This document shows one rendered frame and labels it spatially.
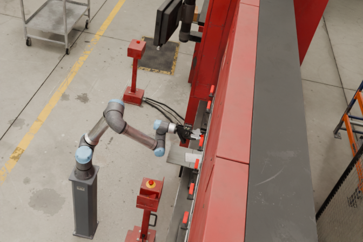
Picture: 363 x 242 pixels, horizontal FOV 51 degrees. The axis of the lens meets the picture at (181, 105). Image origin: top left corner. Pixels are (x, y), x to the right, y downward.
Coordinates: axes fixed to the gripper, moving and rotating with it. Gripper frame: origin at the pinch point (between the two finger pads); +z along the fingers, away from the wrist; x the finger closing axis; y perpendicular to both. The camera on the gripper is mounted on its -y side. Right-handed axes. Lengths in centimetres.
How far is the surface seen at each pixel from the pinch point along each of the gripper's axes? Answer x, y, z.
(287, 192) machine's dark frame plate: -128, 111, 22
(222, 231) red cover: -144, 111, 6
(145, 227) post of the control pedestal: -27, -87, -27
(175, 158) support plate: -8.7, -18.6, -14.8
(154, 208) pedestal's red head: -34, -48, -22
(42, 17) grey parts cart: 247, -85, -248
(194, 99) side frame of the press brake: 81, -33, -13
